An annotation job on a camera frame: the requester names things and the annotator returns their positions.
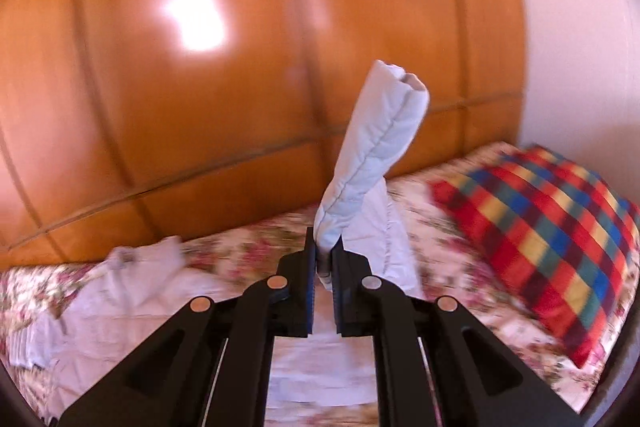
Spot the white quilted puffer jacket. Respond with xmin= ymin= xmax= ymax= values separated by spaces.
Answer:
xmin=8 ymin=61 xmax=430 ymax=416

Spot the floral bedspread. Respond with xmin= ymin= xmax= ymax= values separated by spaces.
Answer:
xmin=0 ymin=141 xmax=618 ymax=427

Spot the colourful checked pillow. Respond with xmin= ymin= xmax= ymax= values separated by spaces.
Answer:
xmin=431 ymin=146 xmax=639 ymax=367

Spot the orange wooden wardrobe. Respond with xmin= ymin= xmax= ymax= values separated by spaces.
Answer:
xmin=1 ymin=0 xmax=525 ymax=267

